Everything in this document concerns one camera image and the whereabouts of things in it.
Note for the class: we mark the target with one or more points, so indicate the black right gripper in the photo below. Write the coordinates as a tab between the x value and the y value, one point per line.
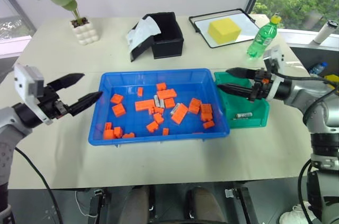
262	86

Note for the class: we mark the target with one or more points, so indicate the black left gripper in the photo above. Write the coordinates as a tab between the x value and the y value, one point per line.
50	105

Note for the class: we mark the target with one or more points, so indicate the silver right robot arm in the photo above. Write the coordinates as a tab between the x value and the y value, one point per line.
298	91

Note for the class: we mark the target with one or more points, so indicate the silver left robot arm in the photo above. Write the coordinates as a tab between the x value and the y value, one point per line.
8	123

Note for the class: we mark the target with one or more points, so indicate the green plastic tray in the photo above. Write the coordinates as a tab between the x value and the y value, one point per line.
260	112

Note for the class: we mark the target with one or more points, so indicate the black storage box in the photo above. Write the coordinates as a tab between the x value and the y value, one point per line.
169	41

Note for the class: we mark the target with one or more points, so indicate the green soda bottle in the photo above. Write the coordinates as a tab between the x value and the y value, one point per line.
260	40

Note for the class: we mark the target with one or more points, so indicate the small orange block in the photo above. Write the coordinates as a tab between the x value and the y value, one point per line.
165	131
161	86
140	91
158	110
208	124
128	135
118	132
158	118

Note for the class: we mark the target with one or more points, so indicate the yellow sponge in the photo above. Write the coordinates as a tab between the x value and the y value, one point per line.
223	30

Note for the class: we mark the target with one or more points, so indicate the white bubble plant pot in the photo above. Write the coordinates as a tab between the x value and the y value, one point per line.
84	33

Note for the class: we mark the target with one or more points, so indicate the black framed whiteboard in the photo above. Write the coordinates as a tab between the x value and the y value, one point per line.
201	26

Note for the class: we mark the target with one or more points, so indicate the large orange block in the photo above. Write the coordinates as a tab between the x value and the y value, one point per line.
167	94
180	115

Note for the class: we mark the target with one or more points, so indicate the long orange block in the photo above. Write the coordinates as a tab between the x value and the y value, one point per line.
144	105

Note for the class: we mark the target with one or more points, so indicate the blue plastic bin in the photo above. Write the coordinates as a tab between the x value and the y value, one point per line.
132	131

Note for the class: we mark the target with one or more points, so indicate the blue capped water bottle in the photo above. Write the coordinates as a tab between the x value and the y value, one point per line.
317	68

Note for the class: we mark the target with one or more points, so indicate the white crumpled paper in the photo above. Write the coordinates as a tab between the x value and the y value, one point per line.
141	32

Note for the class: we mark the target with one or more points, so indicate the yellow object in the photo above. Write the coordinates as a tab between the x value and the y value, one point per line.
332	78

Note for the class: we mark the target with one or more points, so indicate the white cylindrical tumbler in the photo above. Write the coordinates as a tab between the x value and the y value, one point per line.
324	32

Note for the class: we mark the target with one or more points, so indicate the dark rounded brown shape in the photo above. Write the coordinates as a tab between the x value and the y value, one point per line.
206	205

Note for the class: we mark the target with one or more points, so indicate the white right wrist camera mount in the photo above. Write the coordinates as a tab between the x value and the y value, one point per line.
275	58

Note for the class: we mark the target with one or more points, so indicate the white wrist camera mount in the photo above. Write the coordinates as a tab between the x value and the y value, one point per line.
27	81
275	58

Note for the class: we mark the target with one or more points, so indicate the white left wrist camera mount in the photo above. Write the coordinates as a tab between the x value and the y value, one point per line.
27	81

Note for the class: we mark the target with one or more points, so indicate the black metal table bracket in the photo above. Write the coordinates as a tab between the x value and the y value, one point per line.
239	202
96	205

